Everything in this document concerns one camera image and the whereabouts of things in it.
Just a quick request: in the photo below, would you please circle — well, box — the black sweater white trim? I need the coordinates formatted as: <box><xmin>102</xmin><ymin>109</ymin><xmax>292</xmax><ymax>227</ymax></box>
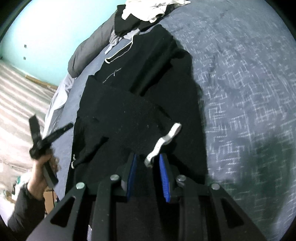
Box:
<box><xmin>64</xmin><ymin>24</ymin><xmax>209</xmax><ymax>241</ymax></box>

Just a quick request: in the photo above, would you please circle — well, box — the person's left forearm black sleeve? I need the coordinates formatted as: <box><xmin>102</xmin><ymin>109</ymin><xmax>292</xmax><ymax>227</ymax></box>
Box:
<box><xmin>8</xmin><ymin>184</ymin><xmax>45</xmax><ymax>240</ymax></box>

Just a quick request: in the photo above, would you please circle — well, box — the person's left hand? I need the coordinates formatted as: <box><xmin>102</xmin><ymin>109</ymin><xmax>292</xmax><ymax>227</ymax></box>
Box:
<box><xmin>27</xmin><ymin>149</ymin><xmax>60</xmax><ymax>200</ymax></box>

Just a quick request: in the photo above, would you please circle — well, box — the light grey duvet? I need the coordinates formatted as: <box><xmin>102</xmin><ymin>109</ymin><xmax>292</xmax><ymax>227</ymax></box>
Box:
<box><xmin>42</xmin><ymin>73</ymin><xmax>75</xmax><ymax>137</ymax></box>

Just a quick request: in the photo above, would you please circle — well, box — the beige striped curtain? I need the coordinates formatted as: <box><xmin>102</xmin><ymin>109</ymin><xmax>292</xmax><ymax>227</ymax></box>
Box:
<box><xmin>0</xmin><ymin>59</ymin><xmax>58</xmax><ymax>197</ymax></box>

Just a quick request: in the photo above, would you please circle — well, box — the dark grey long pillow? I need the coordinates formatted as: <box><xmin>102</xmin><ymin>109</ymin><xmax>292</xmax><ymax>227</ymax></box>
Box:
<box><xmin>68</xmin><ymin>12</ymin><xmax>115</xmax><ymax>78</ymax></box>

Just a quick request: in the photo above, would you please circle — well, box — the black garment in pile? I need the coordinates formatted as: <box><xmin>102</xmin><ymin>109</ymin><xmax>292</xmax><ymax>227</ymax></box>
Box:
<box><xmin>114</xmin><ymin>4</ymin><xmax>176</xmax><ymax>37</ymax></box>

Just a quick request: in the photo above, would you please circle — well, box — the white garment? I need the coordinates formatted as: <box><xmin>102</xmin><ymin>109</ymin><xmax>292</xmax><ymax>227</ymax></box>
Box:
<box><xmin>121</xmin><ymin>0</ymin><xmax>191</xmax><ymax>23</ymax></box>

